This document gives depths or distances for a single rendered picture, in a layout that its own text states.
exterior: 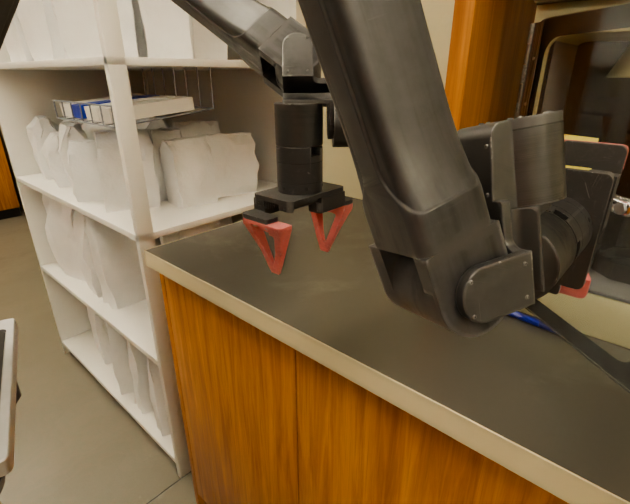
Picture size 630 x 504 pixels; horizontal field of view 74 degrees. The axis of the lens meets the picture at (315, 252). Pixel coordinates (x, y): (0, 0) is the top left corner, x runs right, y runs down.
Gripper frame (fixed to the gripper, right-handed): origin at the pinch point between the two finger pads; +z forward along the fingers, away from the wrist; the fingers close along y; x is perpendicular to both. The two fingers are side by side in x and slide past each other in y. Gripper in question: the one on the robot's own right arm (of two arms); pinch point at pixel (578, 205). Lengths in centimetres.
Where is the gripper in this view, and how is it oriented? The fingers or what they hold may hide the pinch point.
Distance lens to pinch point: 50.7
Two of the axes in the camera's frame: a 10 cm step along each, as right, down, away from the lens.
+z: 6.7, -2.8, 6.9
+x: -7.4, -2.6, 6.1
